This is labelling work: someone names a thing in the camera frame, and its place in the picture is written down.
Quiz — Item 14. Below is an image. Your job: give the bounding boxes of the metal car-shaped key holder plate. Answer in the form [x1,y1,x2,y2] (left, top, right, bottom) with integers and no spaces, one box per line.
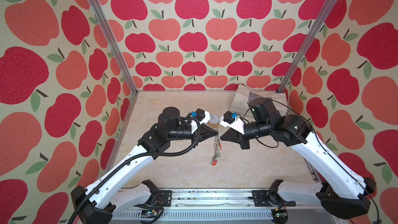
[210,134,221,166]

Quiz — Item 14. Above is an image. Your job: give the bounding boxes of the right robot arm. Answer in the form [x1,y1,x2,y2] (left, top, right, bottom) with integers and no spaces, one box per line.
[220,97,376,219]

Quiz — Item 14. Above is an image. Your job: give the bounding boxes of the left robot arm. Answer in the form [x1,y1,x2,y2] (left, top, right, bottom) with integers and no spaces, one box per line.
[68,107,218,224]

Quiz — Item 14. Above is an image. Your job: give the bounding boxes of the small round tin can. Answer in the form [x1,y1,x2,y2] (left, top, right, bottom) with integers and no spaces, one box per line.
[208,114,220,129]

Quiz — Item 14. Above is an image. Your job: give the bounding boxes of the beige canvas tote bag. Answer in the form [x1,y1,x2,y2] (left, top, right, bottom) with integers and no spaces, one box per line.
[229,85,288,116]

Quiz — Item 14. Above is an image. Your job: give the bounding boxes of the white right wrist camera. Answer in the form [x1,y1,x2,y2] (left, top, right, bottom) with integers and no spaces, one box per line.
[220,111,245,134]

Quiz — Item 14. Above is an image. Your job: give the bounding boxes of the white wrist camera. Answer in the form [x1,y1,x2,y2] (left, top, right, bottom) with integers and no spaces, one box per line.
[190,108,210,134]
[220,111,245,134]

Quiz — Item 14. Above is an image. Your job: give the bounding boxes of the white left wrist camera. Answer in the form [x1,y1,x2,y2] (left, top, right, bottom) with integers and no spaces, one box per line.
[190,108,210,134]

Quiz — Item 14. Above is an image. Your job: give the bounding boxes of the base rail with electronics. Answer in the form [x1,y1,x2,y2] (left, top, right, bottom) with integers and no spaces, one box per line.
[118,188,299,224]

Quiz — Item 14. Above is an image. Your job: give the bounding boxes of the aluminium corner post left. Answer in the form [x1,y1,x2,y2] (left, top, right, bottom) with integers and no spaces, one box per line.
[88,0,138,97]

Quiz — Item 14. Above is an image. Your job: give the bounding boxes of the aluminium corner post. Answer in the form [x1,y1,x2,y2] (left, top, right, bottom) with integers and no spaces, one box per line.
[88,0,138,97]
[276,0,337,93]

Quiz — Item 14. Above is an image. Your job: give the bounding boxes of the aluminium corner post right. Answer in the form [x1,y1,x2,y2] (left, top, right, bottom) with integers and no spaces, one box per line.
[276,0,337,93]

